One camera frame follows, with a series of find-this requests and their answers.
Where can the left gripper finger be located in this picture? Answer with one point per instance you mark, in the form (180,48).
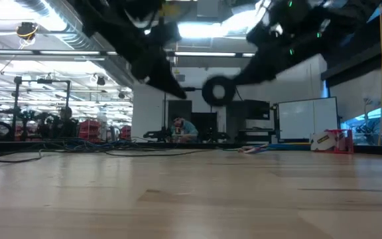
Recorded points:
(159,88)
(167,76)

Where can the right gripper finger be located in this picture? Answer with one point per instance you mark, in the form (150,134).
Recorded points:
(252,74)
(272,75)

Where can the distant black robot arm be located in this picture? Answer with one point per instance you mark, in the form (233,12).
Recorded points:
(219,135)
(156,134)

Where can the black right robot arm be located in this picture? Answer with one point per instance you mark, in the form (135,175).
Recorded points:
(353,16)

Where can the black monitor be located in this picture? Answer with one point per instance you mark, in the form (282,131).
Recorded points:
(256,109)

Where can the person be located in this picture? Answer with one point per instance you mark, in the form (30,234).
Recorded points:
(66,119)
(186,127)

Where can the whiteboard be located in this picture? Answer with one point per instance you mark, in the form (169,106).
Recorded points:
(307,117)

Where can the red tool cabinet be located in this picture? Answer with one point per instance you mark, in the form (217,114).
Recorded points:
(125,132)
(89,131)

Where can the bundle of coloured tubes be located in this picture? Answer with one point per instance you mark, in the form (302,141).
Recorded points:
(297,143)

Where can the long ceiling light bar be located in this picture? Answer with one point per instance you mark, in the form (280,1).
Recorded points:
(61,52)

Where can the red tape dispenser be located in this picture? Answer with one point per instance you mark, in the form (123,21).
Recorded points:
(345,142)

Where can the grey wall vent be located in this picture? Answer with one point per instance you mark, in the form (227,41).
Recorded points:
(180,78)

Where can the black robot station frame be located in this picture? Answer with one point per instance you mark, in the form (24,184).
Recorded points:
(164,116)
(41,81)

